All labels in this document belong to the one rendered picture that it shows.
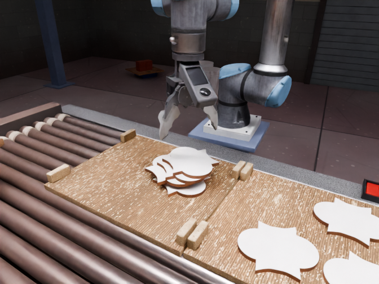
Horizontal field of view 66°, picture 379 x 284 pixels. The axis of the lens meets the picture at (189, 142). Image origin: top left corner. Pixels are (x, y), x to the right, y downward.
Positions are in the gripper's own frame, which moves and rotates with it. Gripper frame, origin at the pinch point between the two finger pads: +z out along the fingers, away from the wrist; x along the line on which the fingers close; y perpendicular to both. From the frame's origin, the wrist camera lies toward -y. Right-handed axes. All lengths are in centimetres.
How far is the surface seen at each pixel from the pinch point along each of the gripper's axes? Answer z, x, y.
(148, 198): 11.9, 13.0, -4.6
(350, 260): 10.8, -14.9, -37.5
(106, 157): 11.9, 18.3, 18.7
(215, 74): 72, -177, 300
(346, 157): 105, -207, 96
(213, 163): 6.9, -4.8, -3.8
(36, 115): 12, 37, 61
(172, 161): 6.8, 4.4, 1.1
